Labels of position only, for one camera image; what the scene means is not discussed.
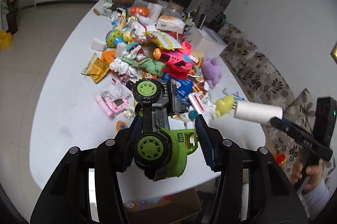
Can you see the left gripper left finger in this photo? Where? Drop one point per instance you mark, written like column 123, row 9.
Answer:
column 65, row 197

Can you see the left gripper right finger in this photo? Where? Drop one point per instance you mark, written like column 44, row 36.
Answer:
column 253, row 188

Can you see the white paper roll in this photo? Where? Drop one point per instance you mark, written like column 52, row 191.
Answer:
column 258, row 113

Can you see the green black toy tractor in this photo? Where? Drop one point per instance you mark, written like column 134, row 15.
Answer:
column 161, row 151

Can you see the person right hand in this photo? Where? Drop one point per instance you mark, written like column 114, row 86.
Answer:
column 315, row 172

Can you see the floral sofa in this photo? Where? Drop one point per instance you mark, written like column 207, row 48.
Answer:
column 264, row 84

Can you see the orange rocket toy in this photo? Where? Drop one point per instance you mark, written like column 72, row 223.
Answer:
column 120, row 126

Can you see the blue action figure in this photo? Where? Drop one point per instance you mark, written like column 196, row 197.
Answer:
column 236, row 95

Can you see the yellow duck toy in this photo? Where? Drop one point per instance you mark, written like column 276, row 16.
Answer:
column 224, row 105

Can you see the cardboard box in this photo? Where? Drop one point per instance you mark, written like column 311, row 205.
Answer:
column 168, row 209

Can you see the pink toy phone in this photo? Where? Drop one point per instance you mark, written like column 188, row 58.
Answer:
column 111, row 108

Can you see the purple plush toy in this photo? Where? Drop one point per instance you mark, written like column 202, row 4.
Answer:
column 211, row 70

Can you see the yellow snack wrapper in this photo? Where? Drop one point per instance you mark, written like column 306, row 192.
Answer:
column 96, row 69

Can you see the crumpled white tissue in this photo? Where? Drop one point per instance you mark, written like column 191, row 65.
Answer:
column 119, row 66

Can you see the white storage box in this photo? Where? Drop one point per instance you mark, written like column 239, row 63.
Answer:
column 205, row 41

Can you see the white eraser block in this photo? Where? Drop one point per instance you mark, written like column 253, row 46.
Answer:
column 98, row 45

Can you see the pink toy gun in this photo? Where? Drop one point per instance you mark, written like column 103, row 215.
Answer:
column 178, row 62

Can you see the green plush cloth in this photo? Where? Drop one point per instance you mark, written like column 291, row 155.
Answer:
column 149, row 65

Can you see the green yellow ball toy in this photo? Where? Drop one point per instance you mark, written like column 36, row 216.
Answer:
column 113, row 38

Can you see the yellow potty chair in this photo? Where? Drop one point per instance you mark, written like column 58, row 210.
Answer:
column 6, row 39

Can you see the tissue pack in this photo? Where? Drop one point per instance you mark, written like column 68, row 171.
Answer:
column 172, row 24

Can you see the clear plastic jar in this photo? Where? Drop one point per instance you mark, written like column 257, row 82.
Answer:
column 173, row 10

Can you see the orange egg toy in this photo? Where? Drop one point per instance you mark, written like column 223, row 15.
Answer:
column 140, row 10

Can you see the yellow flower plant pot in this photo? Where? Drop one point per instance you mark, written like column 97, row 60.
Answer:
column 11, row 9

